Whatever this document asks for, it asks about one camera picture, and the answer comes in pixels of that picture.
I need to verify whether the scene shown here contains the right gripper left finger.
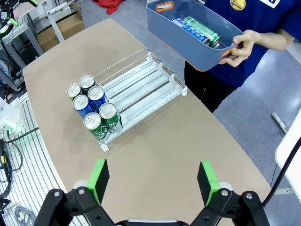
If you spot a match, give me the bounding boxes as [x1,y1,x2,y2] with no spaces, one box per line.
[34,159,116,226]

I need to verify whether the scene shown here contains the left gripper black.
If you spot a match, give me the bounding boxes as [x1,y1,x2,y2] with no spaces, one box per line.
[0,0,38,27]

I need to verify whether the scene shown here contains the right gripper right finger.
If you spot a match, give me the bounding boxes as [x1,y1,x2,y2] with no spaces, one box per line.
[190,161,271,226]

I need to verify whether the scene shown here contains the blue-grey plastic basket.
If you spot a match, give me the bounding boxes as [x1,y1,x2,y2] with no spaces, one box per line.
[145,0,243,72]

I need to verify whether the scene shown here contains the blue Pocari Sweat can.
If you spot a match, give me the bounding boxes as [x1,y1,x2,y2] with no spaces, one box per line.
[87,85,109,111]
[171,16,211,47]
[72,94,96,120]

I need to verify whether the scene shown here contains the person's left forearm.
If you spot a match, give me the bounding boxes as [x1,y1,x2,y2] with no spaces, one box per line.
[258,29,296,51]

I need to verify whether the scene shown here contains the black green beverage can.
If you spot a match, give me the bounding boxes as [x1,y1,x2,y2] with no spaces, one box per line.
[79,74,99,95]
[66,83,83,101]

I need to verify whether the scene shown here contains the person's left hand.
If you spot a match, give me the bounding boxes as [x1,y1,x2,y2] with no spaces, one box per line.
[218,29,261,68]

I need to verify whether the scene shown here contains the white desk leg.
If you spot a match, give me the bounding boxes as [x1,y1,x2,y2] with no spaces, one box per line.
[46,1,73,43]

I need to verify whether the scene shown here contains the large cardboard box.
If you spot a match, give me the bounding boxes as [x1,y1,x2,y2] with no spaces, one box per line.
[35,2,86,53]

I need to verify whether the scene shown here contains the slotted aluminium mounting platform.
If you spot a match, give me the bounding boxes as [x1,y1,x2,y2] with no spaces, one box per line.
[0,93,90,226]

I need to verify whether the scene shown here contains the red-orange cloth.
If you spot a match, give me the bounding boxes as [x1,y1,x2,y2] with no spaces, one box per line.
[91,0,124,15]

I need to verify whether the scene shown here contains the large white table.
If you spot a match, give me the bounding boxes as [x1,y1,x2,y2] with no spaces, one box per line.
[271,112,301,189]

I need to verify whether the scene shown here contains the black trousers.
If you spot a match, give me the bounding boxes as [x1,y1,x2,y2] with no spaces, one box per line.
[184,60,238,113]

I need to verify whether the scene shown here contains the person in Warriors shirt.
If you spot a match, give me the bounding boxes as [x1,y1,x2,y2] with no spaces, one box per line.
[203,0,301,88]

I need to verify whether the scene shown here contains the aluminium profile frame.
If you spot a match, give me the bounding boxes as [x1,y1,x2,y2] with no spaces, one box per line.
[0,14,44,92]

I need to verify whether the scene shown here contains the thick black cable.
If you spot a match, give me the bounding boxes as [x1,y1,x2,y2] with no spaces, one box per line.
[261,138,301,208]

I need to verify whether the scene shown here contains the coiled grey cable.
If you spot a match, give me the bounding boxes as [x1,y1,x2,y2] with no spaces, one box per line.
[14,206,36,224]

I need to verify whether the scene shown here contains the thin black cable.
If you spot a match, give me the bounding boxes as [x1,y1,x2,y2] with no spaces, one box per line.
[0,127,40,144]

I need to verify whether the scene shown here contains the looped black cable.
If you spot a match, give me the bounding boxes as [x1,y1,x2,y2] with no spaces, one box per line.
[0,141,24,201]

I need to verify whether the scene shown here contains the white wire can dispenser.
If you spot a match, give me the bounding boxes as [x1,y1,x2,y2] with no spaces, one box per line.
[93,48,189,153]

